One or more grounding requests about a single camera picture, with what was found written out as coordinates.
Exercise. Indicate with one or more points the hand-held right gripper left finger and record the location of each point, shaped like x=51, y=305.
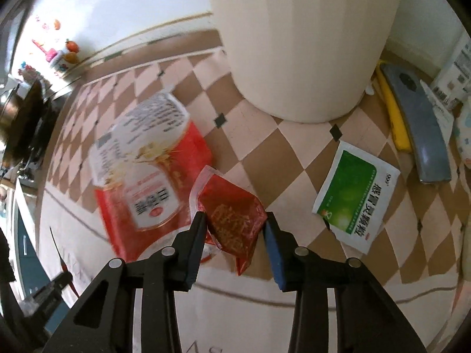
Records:
x=193, y=242

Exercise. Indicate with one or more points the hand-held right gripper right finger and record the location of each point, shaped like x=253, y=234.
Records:
x=275, y=253

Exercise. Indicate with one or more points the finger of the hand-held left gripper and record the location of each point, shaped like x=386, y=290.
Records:
x=49, y=292

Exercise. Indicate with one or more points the red sauce packet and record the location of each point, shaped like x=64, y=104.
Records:
x=231, y=209

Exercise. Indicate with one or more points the blue kitchen cabinet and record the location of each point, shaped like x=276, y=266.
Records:
x=29, y=250

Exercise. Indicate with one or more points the red noodle packet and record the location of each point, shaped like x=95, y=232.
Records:
x=117, y=213

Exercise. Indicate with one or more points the green medicine sachet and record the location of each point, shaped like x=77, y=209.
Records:
x=353, y=195

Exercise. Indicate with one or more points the checkered table mat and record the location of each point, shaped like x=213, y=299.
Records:
x=257, y=147

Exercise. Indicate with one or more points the white printed plastic packet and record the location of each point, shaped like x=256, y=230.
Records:
x=140, y=128

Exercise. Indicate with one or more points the black wok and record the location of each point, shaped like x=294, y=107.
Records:
x=35, y=117

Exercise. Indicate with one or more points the yellow plastic tool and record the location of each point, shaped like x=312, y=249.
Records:
x=395, y=117

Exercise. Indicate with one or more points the stainless steel pot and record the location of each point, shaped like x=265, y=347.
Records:
x=6, y=112

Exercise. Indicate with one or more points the grey blue phone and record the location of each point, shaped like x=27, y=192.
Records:
x=419, y=125

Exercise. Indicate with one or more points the cream chopstick holder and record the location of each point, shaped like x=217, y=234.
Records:
x=294, y=44

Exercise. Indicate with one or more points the white printed carton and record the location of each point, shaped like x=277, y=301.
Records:
x=454, y=73

